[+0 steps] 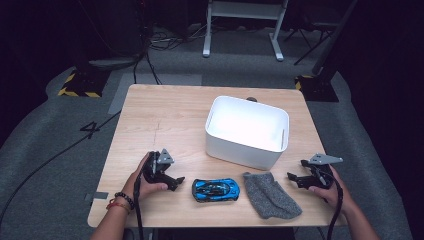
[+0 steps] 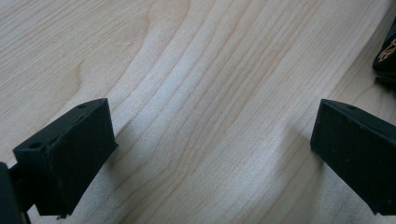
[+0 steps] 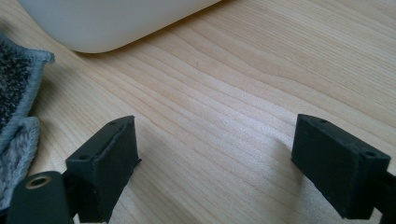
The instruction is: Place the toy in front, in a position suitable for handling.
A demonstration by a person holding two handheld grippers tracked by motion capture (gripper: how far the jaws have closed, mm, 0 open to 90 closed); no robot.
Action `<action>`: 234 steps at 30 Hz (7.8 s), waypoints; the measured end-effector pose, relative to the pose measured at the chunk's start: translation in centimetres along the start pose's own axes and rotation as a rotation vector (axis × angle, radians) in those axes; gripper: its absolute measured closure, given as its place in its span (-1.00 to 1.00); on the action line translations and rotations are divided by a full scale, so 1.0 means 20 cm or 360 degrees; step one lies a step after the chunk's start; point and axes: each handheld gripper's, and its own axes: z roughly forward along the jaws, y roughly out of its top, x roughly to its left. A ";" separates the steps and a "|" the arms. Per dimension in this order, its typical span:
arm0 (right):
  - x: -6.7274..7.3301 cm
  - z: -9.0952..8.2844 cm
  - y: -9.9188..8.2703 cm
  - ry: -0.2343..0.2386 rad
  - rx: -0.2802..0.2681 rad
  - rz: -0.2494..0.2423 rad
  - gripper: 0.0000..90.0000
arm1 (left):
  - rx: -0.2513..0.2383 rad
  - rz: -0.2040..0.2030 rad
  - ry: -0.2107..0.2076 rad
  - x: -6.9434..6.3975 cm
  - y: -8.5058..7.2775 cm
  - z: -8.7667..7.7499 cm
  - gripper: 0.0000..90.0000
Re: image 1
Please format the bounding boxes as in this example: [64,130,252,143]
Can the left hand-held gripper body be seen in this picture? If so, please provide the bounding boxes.
[143,148,175,184]

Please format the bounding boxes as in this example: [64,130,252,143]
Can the right hand-held gripper cable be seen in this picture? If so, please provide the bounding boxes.
[316,166,345,240]

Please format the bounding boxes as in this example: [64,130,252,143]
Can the white metal table frame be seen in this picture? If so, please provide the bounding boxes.
[202,0,290,63]

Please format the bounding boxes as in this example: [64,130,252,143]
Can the grey fuzzy sock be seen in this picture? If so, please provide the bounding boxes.
[242,171,304,220]

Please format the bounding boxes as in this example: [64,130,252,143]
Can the person's left hand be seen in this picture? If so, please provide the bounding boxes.
[122,152,170,202]

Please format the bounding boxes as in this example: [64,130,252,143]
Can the grey tape strip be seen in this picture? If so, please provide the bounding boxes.
[84,191,110,202]

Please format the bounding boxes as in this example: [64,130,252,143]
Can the black tripod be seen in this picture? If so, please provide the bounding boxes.
[283,19,336,67]

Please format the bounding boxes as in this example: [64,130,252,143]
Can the left hand-held gripper cable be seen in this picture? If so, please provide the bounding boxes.
[132,163,149,240]

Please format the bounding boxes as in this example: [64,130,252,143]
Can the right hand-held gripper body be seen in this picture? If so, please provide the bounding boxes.
[302,152,344,190]

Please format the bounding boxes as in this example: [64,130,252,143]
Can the long black floor cable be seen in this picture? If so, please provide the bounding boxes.
[0,110,122,231]

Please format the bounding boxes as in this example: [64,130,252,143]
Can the white plastic bin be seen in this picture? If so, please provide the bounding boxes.
[204,95,290,171]

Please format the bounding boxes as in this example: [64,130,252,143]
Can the bundle of floor cables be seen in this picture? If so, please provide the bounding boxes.
[146,24,209,53]

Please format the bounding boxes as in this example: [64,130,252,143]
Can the black yellow striped stand base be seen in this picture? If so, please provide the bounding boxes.
[57,67,112,99]
[294,73,340,103]

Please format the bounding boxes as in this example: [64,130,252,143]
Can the hand-held gripper cable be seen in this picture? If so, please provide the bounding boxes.
[316,166,345,240]
[132,163,149,240]

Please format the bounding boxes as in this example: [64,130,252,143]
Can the blue toy car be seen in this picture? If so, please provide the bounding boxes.
[191,177,241,203]

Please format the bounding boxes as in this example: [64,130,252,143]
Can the dark metal stand pole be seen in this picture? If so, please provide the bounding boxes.
[311,0,360,76]

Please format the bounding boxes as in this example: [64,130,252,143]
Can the black bead bracelet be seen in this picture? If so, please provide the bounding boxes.
[113,191,136,211]

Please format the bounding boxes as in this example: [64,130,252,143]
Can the red string bracelet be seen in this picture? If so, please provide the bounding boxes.
[105,198,132,215]

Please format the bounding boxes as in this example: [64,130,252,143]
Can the person's right hand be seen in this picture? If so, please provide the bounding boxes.
[308,164,355,215]

